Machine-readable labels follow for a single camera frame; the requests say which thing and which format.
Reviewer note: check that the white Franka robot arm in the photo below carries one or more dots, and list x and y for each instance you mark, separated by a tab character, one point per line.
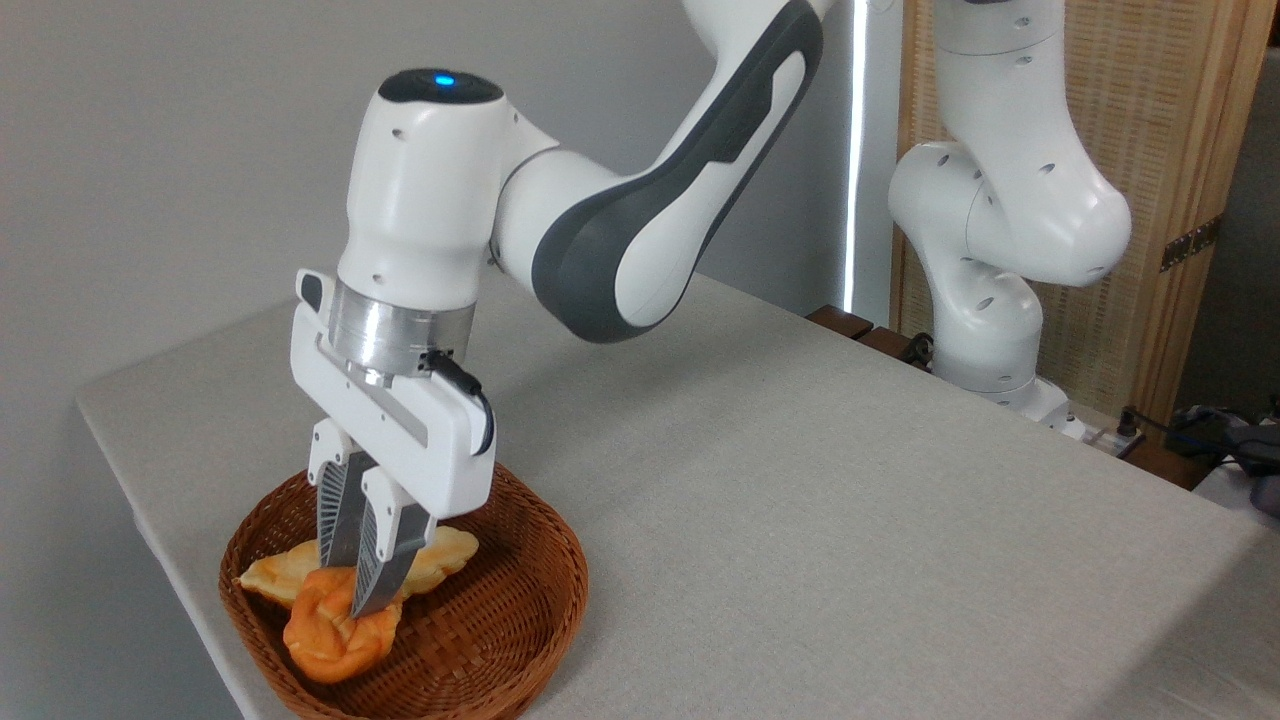
430	200

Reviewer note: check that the metal screen hinge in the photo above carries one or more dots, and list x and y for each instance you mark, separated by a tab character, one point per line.
1190	243

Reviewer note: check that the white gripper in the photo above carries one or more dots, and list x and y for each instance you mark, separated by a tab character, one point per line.
440	450

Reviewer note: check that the brown wicker basket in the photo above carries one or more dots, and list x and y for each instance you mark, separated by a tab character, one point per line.
480	640

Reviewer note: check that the round orange bread roll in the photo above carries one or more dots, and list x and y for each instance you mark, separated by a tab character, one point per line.
330	640

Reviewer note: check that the long pale braided bread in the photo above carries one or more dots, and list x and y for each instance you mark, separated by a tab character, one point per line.
450	555

